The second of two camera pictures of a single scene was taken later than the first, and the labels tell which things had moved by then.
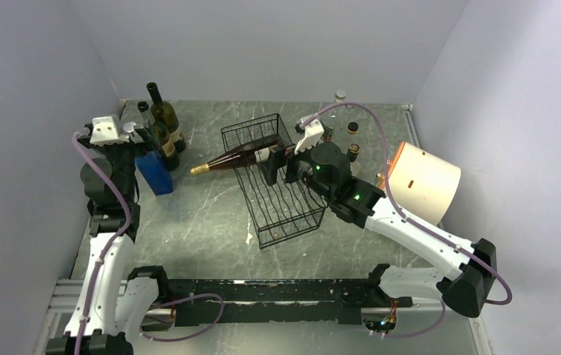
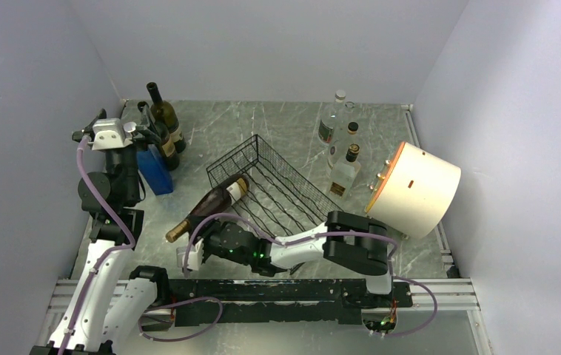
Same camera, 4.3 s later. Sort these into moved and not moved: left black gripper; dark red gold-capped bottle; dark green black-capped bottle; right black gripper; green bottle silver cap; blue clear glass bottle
Moved: right black gripper; dark red gold-capped bottle
Not moved: blue clear glass bottle; green bottle silver cap; left black gripper; dark green black-capped bottle
